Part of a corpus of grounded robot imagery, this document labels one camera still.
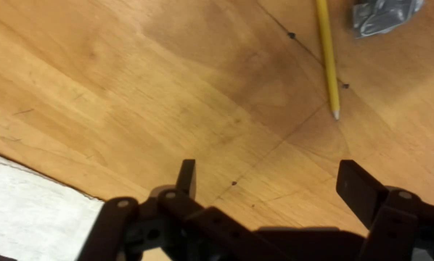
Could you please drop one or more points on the yellow pencil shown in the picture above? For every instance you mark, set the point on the yellow pencil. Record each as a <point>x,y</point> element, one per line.
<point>327,48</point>

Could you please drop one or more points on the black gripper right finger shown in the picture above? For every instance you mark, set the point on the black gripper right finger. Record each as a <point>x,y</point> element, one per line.
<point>400,222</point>

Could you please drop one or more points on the white paper sheet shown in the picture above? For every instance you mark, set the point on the white paper sheet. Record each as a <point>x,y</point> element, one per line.
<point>28,217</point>

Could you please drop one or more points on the crumpled foil ball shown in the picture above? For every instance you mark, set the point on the crumpled foil ball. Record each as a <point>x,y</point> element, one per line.
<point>381,16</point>

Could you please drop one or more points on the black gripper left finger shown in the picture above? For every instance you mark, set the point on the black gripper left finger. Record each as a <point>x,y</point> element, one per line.
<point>145,226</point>

